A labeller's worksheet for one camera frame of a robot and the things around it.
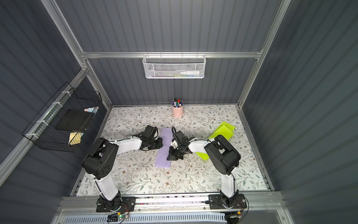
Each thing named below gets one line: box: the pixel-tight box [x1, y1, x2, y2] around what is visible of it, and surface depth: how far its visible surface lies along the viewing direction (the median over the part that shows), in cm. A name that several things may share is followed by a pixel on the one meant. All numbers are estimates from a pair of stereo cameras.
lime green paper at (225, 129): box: [210, 121, 236, 139], surface depth 102 cm
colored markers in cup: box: [171, 98, 184, 108], surface depth 107 cm
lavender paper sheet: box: [154, 127, 173, 168], surface depth 92 cm
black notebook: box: [55, 108, 92, 132], surface depth 75 cm
